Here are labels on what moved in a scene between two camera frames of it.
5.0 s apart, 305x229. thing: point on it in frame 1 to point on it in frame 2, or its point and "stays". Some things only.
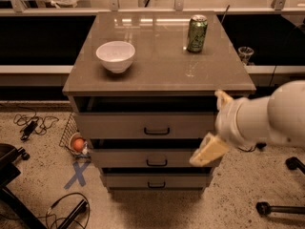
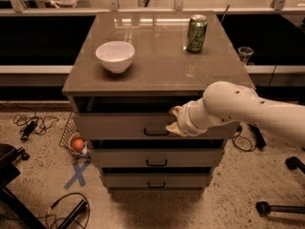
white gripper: [226, 120] to [183, 121]
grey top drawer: [144, 125] stays
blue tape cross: [78, 171] stays
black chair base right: [264, 208] stays
